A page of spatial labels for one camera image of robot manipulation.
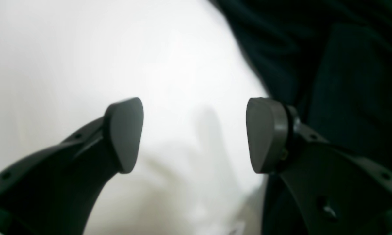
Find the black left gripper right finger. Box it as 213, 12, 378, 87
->
246, 98, 392, 235

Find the black T-shirt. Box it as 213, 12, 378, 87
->
209, 0, 392, 235

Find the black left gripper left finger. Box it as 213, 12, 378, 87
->
0, 98, 144, 235

